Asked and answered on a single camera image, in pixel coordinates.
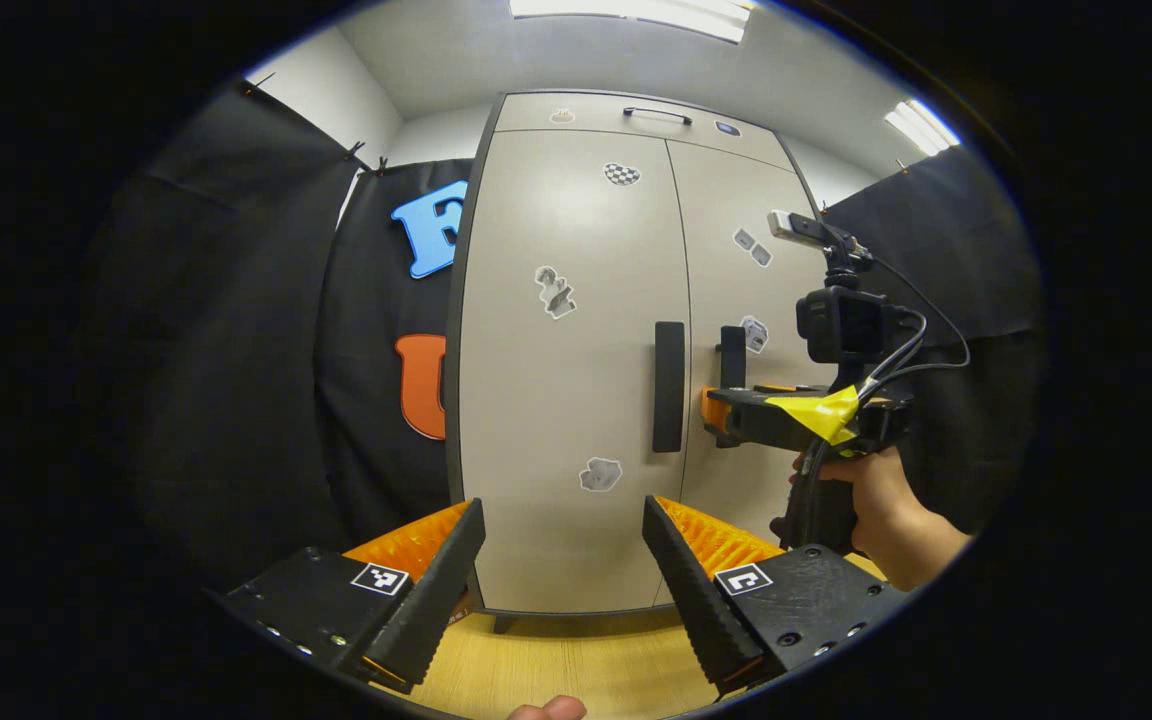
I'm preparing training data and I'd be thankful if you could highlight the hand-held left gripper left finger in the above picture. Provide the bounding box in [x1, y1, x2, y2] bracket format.
[206, 497, 488, 698]

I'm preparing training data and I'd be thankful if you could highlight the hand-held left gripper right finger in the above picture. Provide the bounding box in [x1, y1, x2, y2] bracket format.
[641, 495, 913, 697]

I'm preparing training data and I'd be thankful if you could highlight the black door handle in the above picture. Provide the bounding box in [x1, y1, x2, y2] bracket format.
[652, 321, 686, 454]
[718, 326, 748, 393]

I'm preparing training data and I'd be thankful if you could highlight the beige shoe cabinet door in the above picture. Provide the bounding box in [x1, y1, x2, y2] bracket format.
[656, 140, 817, 608]
[456, 128, 692, 613]

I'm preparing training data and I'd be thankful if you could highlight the beige double-door shoe cabinet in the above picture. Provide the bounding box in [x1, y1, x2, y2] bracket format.
[443, 90, 837, 633]

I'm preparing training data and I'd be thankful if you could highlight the beige cabinet drawer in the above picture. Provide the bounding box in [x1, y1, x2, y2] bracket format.
[494, 92, 797, 173]

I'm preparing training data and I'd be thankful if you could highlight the yellow tape strip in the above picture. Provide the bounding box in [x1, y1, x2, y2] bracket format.
[764, 385, 862, 446]

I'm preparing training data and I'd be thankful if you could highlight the black backdrop cloth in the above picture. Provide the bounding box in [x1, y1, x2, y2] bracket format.
[816, 145, 1047, 561]
[71, 80, 477, 591]

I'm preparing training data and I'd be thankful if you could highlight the small ceiling light panel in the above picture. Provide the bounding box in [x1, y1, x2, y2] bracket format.
[883, 98, 963, 158]

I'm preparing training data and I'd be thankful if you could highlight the large ceiling light panel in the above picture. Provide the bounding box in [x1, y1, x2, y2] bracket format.
[508, 0, 752, 45]

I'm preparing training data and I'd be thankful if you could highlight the black cable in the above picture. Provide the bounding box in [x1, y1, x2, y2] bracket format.
[856, 255, 972, 401]

